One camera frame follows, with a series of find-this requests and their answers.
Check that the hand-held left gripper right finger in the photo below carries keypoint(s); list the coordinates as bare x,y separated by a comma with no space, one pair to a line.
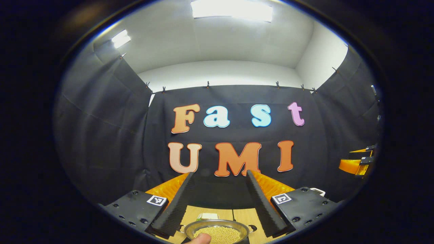
262,206

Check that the large ceiling light panel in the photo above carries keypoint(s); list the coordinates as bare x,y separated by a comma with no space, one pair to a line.
232,9

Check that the white toaster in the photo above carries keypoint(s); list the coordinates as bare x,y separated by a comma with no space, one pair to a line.
318,191

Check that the large soybeans heap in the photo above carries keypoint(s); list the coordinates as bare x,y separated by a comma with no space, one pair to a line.
220,234

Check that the sandwich with lettuce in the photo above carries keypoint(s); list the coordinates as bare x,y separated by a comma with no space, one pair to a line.
207,216

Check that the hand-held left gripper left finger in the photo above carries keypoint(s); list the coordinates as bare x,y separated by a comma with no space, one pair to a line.
176,205

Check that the small ceiling light panel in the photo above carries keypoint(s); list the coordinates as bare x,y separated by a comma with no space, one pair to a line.
121,38

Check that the row of black clips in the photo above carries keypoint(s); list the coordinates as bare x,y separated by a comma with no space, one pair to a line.
208,84

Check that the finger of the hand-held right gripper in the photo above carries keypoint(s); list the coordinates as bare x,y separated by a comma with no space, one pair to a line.
351,166
364,151

